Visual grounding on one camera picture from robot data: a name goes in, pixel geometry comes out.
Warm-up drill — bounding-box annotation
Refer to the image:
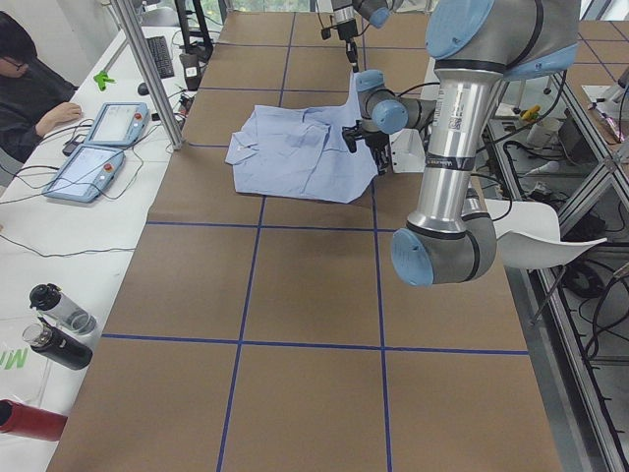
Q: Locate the lower teach pendant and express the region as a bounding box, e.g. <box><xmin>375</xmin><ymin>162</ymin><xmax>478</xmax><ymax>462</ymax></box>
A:
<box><xmin>41</xmin><ymin>145</ymin><xmax>125</xmax><ymax>204</ymax></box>

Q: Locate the green plastic object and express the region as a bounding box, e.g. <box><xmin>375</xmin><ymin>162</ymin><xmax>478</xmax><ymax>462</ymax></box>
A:
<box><xmin>92</xmin><ymin>70</ymin><xmax>116</xmax><ymax>91</ymax></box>

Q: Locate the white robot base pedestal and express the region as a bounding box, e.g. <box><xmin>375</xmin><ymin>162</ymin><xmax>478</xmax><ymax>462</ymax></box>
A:
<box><xmin>389</xmin><ymin>129</ymin><xmax>426</xmax><ymax>174</ymax></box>

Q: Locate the white plastic chair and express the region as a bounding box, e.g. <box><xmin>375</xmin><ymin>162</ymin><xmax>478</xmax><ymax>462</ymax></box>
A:
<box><xmin>485</xmin><ymin>199</ymin><xmax>606</xmax><ymax>269</ymax></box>

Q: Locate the black water bottle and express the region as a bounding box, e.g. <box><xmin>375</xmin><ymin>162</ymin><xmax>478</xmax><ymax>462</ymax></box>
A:
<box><xmin>23</xmin><ymin>324</ymin><xmax>92</xmax><ymax>371</ymax></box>

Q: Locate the light blue striped shirt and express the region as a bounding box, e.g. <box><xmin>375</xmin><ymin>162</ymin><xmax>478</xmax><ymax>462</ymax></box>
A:
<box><xmin>225</xmin><ymin>73</ymin><xmax>377</xmax><ymax>204</ymax></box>

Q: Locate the upper teach pendant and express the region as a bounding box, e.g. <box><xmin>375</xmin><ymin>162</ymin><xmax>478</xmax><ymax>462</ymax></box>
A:
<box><xmin>85</xmin><ymin>102</ymin><xmax>150</xmax><ymax>148</ymax></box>

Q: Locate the black keyboard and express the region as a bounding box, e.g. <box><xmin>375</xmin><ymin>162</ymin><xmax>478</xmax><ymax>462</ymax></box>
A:
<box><xmin>146</xmin><ymin>35</ymin><xmax>175</xmax><ymax>79</ymax></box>

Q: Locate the teach pendant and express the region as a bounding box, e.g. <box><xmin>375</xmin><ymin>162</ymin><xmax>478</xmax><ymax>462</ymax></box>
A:
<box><xmin>85</xmin><ymin>102</ymin><xmax>150</xmax><ymax>148</ymax></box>
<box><xmin>41</xmin><ymin>145</ymin><xmax>125</xmax><ymax>204</ymax></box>

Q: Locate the aluminium frame post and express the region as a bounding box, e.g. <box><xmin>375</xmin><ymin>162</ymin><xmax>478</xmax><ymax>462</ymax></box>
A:
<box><xmin>111</xmin><ymin>0</ymin><xmax>184</xmax><ymax>150</ymax></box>

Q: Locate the red water bottle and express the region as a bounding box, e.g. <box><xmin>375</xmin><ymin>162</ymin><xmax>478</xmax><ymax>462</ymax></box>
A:
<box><xmin>1</xmin><ymin>399</ymin><xmax>67</xmax><ymax>442</ymax></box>

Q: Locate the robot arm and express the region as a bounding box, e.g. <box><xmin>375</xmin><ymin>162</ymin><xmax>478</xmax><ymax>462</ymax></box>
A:
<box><xmin>327</xmin><ymin>0</ymin><xmax>391</xmax><ymax>73</ymax></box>
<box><xmin>391</xmin><ymin>1</ymin><xmax>580</xmax><ymax>286</ymax></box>

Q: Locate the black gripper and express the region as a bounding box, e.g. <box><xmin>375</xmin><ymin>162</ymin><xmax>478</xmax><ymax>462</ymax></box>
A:
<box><xmin>363</xmin><ymin>131</ymin><xmax>392</xmax><ymax>176</ymax></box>
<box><xmin>336</xmin><ymin>20</ymin><xmax>359</xmax><ymax>73</ymax></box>

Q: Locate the person in black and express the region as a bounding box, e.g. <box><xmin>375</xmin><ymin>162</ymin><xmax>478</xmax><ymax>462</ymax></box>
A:
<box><xmin>1</xmin><ymin>12</ymin><xmax>83</xmax><ymax>163</ymax></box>

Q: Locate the clear water bottle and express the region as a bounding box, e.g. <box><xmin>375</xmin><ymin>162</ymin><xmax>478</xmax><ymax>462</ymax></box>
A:
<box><xmin>29</xmin><ymin>283</ymin><xmax>96</xmax><ymax>335</ymax></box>

